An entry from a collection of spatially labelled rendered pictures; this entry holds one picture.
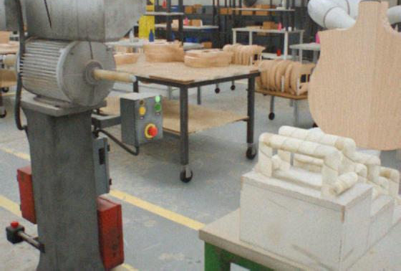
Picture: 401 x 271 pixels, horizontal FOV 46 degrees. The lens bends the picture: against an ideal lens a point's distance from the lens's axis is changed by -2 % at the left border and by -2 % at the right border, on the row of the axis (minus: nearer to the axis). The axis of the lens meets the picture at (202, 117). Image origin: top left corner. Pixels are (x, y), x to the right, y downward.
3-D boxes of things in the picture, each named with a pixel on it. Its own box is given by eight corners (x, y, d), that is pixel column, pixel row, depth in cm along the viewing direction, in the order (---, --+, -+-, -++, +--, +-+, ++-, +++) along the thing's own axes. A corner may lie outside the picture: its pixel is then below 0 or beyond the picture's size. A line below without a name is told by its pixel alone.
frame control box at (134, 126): (92, 152, 211) (88, 94, 205) (128, 141, 227) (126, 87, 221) (127, 163, 196) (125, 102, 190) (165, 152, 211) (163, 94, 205)
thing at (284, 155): (274, 168, 119) (276, 132, 117) (281, 165, 121) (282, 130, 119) (285, 171, 117) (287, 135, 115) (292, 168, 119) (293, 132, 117)
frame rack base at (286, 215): (238, 241, 118) (239, 176, 114) (271, 220, 130) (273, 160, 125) (339, 279, 101) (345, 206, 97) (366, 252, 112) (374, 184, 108)
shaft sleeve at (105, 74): (93, 73, 174) (99, 67, 175) (97, 79, 176) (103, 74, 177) (125, 78, 162) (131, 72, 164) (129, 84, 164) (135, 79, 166)
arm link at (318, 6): (326, 2, 187) (354, 3, 192) (303, -11, 202) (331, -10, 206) (319, 34, 194) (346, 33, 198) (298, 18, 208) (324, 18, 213)
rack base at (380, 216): (271, 221, 129) (272, 189, 127) (301, 202, 141) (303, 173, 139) (367, 253, 112) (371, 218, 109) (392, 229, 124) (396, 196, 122)
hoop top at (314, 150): (256, 146, 111) (256, 132, 111) (263, 143, 114) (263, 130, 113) (334, 164, 98) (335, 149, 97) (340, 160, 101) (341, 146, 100)
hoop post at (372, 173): (361, 196, 122) (365, 162, 119) (366, 193, 124) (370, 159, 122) (374, 200, 119) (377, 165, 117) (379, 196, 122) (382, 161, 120)
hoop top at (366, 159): (307, 154, 131) (307, 143, 130) (312, 152, 133) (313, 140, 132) (377, 171, 118) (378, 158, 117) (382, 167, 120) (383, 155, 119)
